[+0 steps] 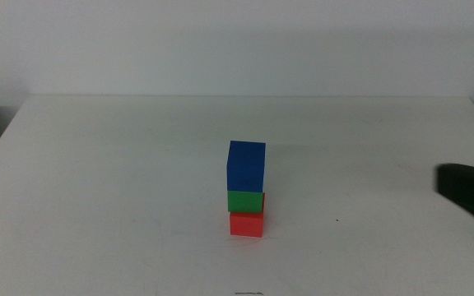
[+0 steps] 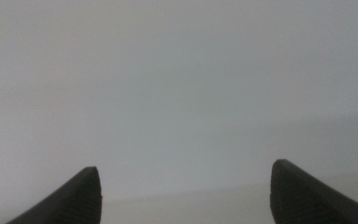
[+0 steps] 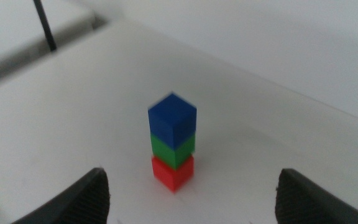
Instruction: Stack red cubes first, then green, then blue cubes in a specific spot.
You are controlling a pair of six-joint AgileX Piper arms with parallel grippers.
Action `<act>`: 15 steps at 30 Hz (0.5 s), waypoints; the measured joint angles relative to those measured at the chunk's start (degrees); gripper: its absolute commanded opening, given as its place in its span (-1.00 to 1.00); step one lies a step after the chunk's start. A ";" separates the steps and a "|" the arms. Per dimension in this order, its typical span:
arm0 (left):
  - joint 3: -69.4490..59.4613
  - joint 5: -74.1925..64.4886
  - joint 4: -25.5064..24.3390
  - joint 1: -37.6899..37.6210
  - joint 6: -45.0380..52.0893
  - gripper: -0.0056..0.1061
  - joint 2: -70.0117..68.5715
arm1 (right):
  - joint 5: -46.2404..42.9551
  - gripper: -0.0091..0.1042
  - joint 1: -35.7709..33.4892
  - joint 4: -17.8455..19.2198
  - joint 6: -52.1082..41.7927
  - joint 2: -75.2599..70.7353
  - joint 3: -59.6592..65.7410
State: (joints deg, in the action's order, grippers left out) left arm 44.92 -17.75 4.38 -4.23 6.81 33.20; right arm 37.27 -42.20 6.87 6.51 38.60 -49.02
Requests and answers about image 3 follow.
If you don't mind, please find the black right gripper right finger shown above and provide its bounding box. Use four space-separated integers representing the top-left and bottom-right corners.
274 168 358 224

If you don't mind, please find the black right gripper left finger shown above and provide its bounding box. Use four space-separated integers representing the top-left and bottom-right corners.
11 167 111 224

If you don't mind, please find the red cube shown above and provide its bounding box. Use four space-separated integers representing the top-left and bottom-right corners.
151 154 195 194

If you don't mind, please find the green cube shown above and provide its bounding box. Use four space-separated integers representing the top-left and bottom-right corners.
150 132 196 170

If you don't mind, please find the blue cube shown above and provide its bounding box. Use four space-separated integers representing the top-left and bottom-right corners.
147 92 198 151

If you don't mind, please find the thin black rod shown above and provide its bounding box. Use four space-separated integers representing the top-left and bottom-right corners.
32 0 58 53

